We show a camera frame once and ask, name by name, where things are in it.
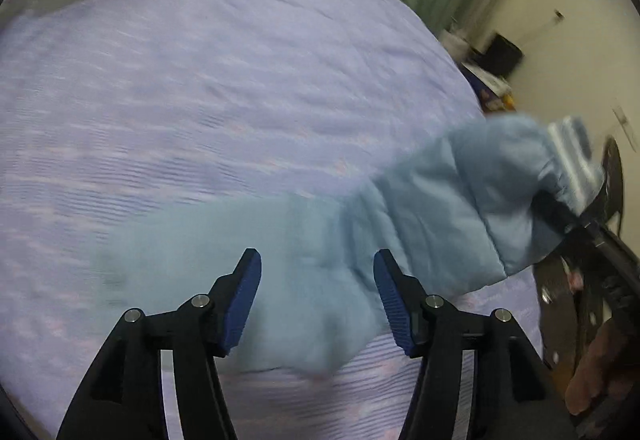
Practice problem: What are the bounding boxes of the bed with purple blanket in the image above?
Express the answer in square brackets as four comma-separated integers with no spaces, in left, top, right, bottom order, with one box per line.
[0,0,546,440]

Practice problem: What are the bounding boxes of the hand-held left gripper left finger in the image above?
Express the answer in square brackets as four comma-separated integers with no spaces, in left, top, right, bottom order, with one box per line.
[57,248,262,440]

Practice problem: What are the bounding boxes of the person's right hand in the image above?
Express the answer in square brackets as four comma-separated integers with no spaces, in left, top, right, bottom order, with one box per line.
[565,319,639,417]

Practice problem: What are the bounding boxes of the cluttered bedside table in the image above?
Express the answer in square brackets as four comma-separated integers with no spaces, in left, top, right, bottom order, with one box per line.
[440,27,517,113]

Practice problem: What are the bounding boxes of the light blue pants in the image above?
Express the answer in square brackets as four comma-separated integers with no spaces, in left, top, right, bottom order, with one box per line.
[95,114,607,373]

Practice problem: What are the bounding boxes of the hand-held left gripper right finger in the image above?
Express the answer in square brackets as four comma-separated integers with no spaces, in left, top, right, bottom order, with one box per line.
[373,248,576,440]

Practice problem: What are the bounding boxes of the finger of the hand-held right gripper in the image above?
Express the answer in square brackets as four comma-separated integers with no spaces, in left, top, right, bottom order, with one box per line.
[531,192,597,237]

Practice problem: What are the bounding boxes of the black box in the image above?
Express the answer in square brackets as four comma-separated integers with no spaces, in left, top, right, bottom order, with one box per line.
[484,32,524,77]

